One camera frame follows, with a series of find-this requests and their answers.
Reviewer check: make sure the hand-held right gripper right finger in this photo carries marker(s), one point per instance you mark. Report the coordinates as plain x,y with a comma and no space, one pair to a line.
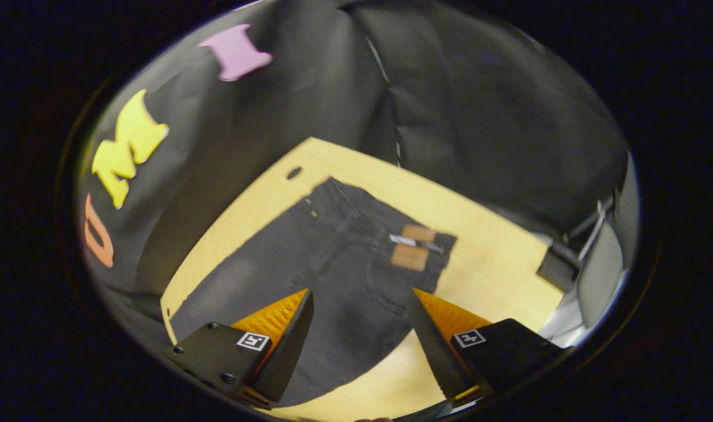
435,351

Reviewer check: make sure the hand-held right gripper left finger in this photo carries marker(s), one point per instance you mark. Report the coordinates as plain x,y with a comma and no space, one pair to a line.
286,351

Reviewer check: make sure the dark grey jeans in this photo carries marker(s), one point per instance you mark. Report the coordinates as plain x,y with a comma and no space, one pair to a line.
333,275

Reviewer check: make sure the small black block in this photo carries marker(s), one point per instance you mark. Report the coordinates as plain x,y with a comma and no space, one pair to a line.
558,266

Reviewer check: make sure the grey metal stand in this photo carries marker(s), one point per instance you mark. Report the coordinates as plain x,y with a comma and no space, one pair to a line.
602,269

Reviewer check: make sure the black backdrop cloth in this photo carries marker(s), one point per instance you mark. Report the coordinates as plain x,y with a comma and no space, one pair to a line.
479,117

